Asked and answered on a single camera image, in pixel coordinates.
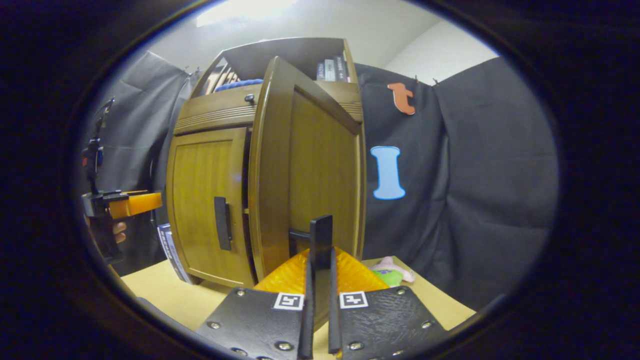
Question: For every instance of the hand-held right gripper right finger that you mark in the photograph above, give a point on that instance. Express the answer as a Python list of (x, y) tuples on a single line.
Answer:
[(333, 325)]

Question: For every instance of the blue folded towel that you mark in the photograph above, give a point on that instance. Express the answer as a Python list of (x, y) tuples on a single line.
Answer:
[(240, 84)]

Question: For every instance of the wooden shoe cabinet door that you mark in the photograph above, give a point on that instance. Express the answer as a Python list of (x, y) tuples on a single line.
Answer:
[(320, 165), (200, 200)]

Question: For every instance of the black round drawer knob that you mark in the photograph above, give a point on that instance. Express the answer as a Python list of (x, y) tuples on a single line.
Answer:
[(249, 98)]

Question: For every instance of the wooden drawer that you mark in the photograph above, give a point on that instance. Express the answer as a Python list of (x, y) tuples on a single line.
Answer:
[(220, 104)]

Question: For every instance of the pink and green plush toy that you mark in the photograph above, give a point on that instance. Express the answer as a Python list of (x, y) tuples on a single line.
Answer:
[(392, 272)]

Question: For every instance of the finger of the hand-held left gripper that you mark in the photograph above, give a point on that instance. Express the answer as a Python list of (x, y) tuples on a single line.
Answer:
[(135, 205)]

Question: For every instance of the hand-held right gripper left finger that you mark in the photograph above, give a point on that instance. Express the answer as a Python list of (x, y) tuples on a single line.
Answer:
[(306, 320)]

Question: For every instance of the wooden double-door shoe cabinet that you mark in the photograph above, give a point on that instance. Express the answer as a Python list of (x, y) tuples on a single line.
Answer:
[(220, 124)]

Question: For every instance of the dark blue book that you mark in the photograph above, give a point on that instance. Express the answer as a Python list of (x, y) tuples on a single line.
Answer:
[(321, 72)]

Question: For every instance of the grey book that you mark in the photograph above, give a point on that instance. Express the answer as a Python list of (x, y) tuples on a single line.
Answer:
[(330, 70)]

